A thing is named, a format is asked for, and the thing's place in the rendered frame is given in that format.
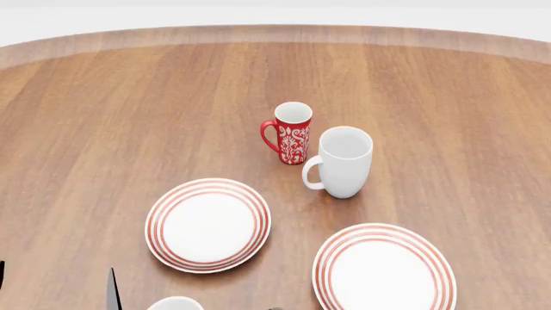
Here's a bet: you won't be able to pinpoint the white plate red rings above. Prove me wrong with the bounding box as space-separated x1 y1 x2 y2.
312 222 458 310
145 177 272 275

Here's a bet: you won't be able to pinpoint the plain white mug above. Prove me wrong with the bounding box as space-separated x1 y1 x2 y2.
301 125 374 200

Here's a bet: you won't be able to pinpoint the red mug white floral pattern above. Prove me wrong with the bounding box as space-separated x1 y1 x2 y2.
259 101 313 165

